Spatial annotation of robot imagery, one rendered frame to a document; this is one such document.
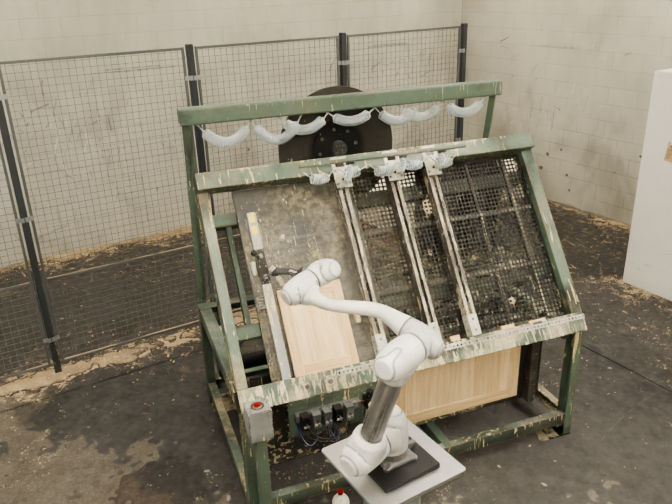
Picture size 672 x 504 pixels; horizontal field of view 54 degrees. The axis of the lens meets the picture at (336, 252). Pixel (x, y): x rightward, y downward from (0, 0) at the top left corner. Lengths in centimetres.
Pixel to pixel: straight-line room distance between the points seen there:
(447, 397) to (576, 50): 561
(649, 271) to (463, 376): 308
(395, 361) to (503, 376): 209
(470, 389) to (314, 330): 125
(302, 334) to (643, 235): 412
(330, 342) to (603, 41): 596
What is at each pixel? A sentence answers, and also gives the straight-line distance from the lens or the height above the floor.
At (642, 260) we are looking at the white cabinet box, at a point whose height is 29.
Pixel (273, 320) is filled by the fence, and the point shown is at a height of 117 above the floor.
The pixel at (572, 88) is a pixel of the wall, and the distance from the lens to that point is 899.
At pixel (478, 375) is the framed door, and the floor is 48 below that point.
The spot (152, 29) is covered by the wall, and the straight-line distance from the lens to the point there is 807.
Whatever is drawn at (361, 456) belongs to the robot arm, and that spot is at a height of 98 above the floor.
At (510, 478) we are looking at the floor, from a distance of 440.
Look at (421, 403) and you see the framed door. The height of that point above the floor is 38.
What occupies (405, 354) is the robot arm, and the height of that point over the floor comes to 155.
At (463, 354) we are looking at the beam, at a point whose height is 84.
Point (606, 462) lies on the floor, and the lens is 468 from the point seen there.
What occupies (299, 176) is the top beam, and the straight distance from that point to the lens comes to 380.
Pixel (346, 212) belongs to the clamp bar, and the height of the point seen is 162.
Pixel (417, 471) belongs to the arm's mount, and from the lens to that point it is 319.
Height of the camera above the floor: 286
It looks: 22 degrees down
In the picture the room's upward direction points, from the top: 2 degrees counter-clockwise
